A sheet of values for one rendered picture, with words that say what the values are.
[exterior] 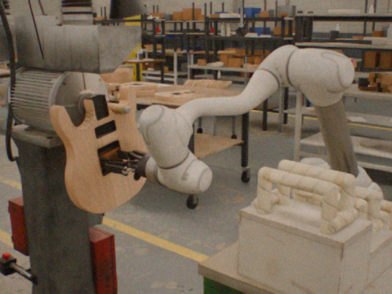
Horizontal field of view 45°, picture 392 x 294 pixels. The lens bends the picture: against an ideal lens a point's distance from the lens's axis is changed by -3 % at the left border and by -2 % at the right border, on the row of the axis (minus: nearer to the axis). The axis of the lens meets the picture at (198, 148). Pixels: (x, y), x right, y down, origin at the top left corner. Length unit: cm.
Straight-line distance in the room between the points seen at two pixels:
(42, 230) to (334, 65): 130
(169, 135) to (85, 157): 39
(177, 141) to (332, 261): 54
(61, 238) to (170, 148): 89
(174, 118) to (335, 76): 55
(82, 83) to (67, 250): 72
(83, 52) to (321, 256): 92
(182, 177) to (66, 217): 79
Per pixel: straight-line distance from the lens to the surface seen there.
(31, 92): 189
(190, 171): 135
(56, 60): 164
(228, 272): 122
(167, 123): 128
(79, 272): 217
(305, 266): 108
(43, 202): 199
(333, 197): 101
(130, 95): 169
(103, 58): 147
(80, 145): 157
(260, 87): 161
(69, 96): 175
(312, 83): 160
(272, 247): 112
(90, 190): 162
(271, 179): 108
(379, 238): 126
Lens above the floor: 152
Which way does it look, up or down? 14 degrees down
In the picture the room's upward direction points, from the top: straight up
